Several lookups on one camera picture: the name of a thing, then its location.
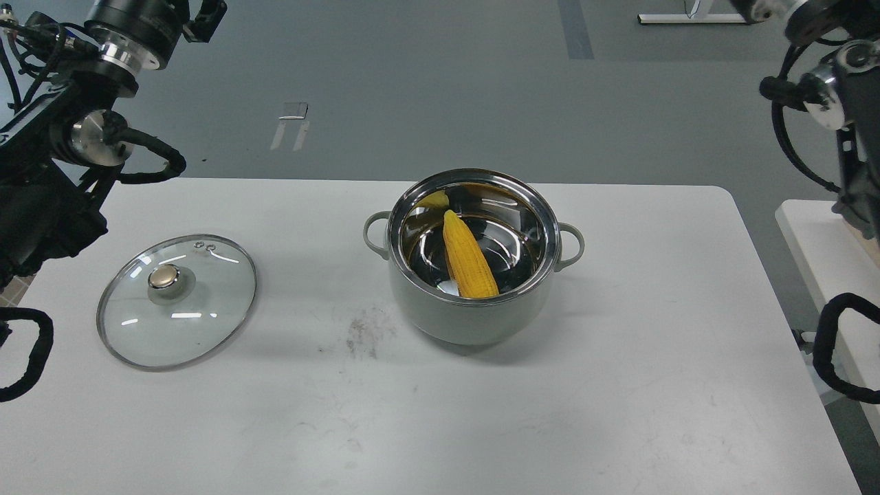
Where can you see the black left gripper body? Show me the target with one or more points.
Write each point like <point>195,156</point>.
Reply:
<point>137,35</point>

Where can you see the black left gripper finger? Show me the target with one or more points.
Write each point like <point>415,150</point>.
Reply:
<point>202,27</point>

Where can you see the glass pot lid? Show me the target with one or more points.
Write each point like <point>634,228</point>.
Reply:
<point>177,301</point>

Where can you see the yellow corn cob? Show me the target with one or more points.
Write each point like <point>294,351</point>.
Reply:
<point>467,264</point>

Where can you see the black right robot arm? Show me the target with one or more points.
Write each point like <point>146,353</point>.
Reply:
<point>830,71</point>

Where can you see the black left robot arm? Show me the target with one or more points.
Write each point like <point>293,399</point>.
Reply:
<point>65,147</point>

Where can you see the grey-green cooking pot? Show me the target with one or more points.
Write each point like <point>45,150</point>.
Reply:
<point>519,234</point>

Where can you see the white stand base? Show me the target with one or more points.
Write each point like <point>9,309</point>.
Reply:
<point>694,13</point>

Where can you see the white side table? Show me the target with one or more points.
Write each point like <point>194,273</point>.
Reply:
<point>834,259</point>

